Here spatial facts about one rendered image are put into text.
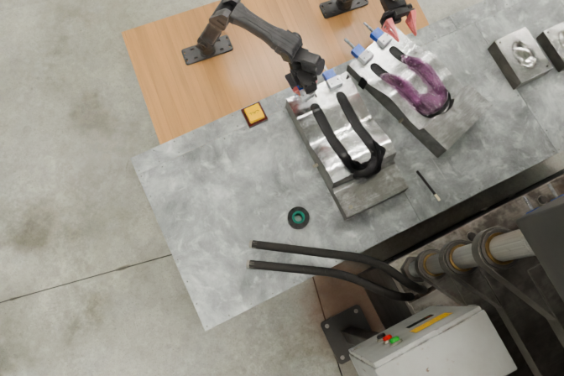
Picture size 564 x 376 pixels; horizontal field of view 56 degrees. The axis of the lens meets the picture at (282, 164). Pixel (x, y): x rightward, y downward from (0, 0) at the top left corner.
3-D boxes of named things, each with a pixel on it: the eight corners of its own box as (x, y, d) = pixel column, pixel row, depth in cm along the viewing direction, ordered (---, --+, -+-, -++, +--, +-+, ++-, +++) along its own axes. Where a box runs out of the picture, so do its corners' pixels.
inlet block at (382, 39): (357, 29, 215) (360, 23, 210) (367, 22, 216) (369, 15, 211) (381, 51, 213) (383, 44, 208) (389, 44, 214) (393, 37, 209)
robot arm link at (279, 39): (305, 36, 172) (225, -15, 169) (293, 58, 170) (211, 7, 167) (297, 49, 184) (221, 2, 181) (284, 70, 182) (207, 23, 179)
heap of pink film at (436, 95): (375, 79, 206) (379, 70, 199) (406, 50, 210) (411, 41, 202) (424, 125, 202) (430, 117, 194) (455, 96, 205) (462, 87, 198)
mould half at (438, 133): (346, 70, 213) (350, 58, 203) (390, 31, 218) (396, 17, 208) (437, 158, 205) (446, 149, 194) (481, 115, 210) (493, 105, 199)
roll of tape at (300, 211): (313, 219, 197) (314, 217, 194) (297, 233, 196) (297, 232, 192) (298, 203, 199) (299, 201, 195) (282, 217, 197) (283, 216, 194)
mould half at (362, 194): (285, 107, 208) (286, 93, 195) (343, 80, 212) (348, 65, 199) (344, 221, 198) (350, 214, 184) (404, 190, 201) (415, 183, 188)
